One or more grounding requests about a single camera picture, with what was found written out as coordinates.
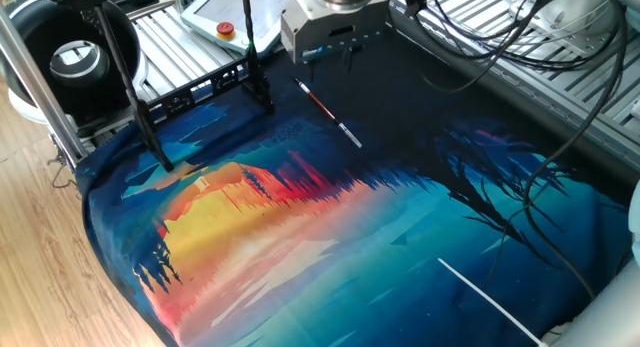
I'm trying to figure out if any silver round lid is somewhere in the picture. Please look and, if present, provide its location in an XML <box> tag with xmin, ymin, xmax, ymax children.
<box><xmin>49</xmin><ymin>39</ymin><xmax>111</xmax><ymax>89</ymax></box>

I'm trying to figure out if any long black cable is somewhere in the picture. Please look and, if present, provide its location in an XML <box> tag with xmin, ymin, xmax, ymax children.
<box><xmin>521</xmin><ymin>0</ymin><xmax>629</xmax><ymax>301</ymax></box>

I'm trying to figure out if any pale teach pendant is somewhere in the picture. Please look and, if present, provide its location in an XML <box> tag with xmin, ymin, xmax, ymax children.
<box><xmin>180</xmin><ymin>0</ymin><xmax>296</xmax><ymax>56</ymax></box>

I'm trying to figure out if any thin black cable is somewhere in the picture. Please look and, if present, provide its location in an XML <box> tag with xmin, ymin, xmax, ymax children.
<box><xmin>482</xmin><ymin>151</ymin><xmax>557</xmax><ymax>289</ymax></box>

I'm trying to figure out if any white thin strip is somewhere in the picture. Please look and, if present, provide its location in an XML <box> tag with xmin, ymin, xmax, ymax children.
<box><xmin>437</xmin><ymin>257</ymin><xmax>549</xmax><ymax>347</ymax></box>

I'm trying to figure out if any black round bin white rim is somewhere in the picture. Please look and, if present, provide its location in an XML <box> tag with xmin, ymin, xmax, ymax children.
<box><xmin>0</xmin><ymin>0</ymin><xmax>149</xmax><ymax>126</ymax></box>

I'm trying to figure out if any looped black cable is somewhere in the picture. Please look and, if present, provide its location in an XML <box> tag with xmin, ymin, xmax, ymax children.
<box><xmin>399</xmin><ymin>0</ymin><xmax>626</xmax><ymax>96</ymax></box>

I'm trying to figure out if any black wooden pen rack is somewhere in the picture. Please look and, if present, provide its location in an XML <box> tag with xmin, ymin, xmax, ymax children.
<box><xmin>42</xmin><ymin>0</ymin><xmax>275</xmax><ymax>173</ymax></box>

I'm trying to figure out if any aluminium table rail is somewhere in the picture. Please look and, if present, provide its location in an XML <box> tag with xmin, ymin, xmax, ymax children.
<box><xmin>388</xmin><ymin>0</ymin><xmax>640</xmax><ymax>174</ymax></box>

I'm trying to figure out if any colourful sunset landscape mat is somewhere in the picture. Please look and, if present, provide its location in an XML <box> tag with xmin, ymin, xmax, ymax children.
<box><xmin>74</xmin><ymin>31</ymin><xmax>636</xmax><ymax>347</ymax></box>

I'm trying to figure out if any aluminium frame post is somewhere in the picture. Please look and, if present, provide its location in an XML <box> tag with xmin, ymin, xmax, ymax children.
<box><xmin>0</xmin><ymin>6</ymin><xmax>89</xmax><ymax>164</ymax></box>

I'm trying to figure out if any orange marker pen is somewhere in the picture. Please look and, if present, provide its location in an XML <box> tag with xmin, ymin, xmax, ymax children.
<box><xmin>293</xmin><ymin>77</ymin><xmax>364</xmax><ymax>150</ymax></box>

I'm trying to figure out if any silver Schunk gripper body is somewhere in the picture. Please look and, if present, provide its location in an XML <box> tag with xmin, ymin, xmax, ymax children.
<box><xmin>280</xmin><ymin>0</ymin><xmax>391</xmax><ymax>65</ymax></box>

